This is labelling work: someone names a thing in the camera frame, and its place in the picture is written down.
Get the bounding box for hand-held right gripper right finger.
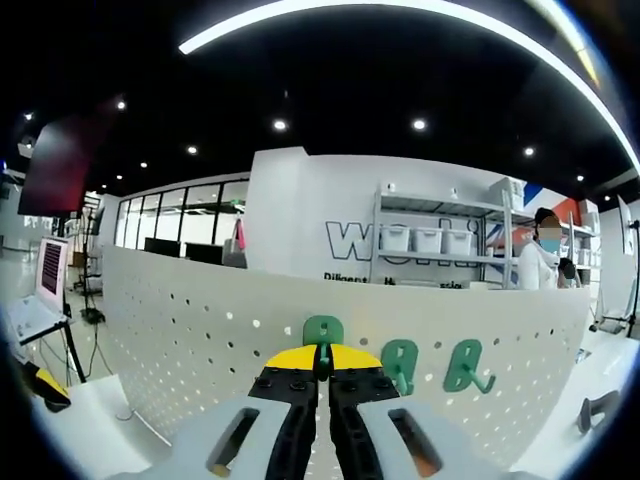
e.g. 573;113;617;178
327;343;476;480

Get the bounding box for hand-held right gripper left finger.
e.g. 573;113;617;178
169;343;321;480

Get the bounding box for green hook assembly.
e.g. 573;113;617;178
443;338;497;394
302;314;346;384
380;338;417;396

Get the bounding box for white perforated mounting plate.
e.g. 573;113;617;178
102;243;592;454

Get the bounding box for black laptop tripod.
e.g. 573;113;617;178
19;319;89;384

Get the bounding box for white laptop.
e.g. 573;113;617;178
7;235;74;346

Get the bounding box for white storage bin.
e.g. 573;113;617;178
413;228;444;255
444;229;475;257
384;227;414;254

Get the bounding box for black computer monitor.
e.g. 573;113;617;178
143;237;182;259
184;242;224;264

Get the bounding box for grey metal shelving rack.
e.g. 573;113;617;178
372;182;521;291

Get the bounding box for dark hanging display screen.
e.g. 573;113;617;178
17;117;101;216

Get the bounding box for dark grey curved holder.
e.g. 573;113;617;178
577;389;621;436

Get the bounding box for white plastic crate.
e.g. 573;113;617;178
489;177;526;201

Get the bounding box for white shelving with boxes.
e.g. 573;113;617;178
559;209;601;271

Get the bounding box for round ceiling spotlights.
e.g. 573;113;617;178
22;97;614;201

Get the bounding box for black tripod stand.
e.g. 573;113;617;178
589;219;640;334

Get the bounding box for white screen on stand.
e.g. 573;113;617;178
617;194;634;256

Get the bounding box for long ceiling light strip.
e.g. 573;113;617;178
177;2;640;176

